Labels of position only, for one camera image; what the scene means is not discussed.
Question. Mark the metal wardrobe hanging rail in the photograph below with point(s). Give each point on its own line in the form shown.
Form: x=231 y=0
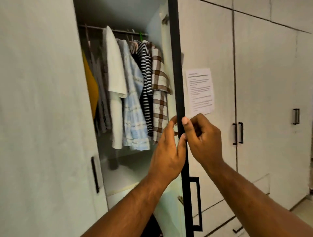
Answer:
x=122 y=31

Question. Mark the person's left hand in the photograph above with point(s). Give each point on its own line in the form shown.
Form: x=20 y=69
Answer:
x=166 y=158

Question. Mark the brown white plaid shirt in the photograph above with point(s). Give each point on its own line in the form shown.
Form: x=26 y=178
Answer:
x=160 y=97

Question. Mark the metal door hinge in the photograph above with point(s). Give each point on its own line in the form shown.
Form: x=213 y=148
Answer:
x=166 y=19

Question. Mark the white wooden wardrobe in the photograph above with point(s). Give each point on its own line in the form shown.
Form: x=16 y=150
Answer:
x=44 y=97

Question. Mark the cream white garment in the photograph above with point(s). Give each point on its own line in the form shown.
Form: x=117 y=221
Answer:
x=115 y=73

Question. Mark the light blue garment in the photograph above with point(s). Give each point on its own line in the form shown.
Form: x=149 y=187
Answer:
x=132 y=112

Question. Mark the white paper door notice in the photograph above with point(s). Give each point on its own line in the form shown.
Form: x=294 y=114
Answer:
x=199 y=93

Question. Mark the grey garment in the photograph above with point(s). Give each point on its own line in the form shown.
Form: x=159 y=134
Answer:
x=102 y=102

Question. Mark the person's right hand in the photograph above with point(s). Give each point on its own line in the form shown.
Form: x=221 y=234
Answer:
x=205 y=141

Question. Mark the green plastic hanger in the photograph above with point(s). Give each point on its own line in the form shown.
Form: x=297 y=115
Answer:
x=141 y=36

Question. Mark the pink and yellow garment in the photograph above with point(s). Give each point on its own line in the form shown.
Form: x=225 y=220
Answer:
x=91 y=88

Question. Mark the folded black clothes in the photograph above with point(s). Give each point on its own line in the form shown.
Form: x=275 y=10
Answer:
x=152 y=227

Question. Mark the black white striped garment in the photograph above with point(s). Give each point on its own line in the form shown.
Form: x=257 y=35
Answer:
x=146 y=83

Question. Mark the person's right forearm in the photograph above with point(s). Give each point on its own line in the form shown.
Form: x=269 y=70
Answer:
x=259 y=205

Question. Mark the person's left forearm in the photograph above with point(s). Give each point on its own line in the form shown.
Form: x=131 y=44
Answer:
x=127 y=210

